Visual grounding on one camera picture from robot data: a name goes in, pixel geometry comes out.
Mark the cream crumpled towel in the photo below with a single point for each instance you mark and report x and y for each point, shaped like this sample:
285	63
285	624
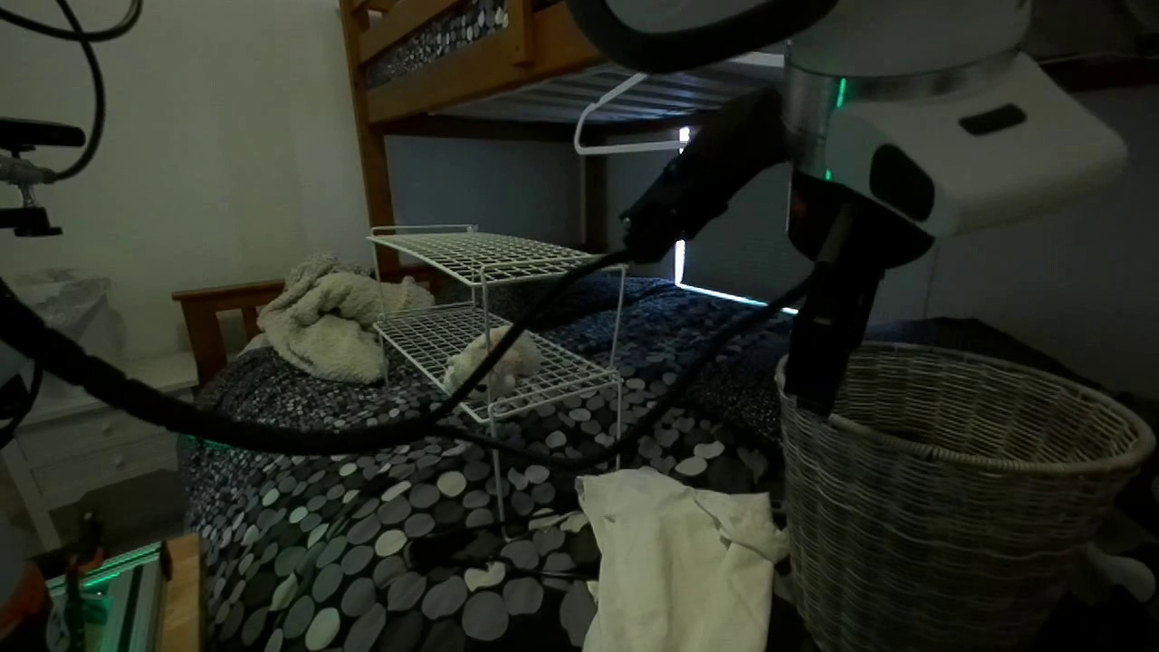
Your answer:
331	320

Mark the white clothes hanger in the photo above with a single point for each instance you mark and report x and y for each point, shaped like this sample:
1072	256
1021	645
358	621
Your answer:
629	151

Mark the green lit clear box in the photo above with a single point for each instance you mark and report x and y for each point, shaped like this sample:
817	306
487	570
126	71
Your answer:
102	598

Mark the white cloth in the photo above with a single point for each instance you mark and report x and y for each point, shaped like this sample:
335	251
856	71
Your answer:
674	562

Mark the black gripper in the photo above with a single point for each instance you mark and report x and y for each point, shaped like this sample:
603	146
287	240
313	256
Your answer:
856	257

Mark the white drawer cabinet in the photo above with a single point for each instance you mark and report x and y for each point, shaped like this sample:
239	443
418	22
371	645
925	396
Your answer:
86	447

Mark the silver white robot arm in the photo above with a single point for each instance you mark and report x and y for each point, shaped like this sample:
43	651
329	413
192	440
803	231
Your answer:
945	131

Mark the cream plush toy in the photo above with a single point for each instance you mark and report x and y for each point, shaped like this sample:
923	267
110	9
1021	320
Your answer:
495	358

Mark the grey window blind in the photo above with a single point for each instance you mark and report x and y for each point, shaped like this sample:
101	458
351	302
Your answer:
745	274

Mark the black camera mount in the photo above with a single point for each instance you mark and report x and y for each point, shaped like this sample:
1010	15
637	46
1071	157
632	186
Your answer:
37	131

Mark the woven wicker basket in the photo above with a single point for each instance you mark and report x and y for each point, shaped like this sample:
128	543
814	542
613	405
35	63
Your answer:
966	530

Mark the wooden bunk bed frame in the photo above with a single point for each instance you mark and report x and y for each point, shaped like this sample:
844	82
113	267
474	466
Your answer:
482	89

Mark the light wooden plank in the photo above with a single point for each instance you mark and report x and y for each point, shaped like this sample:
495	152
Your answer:
183	598

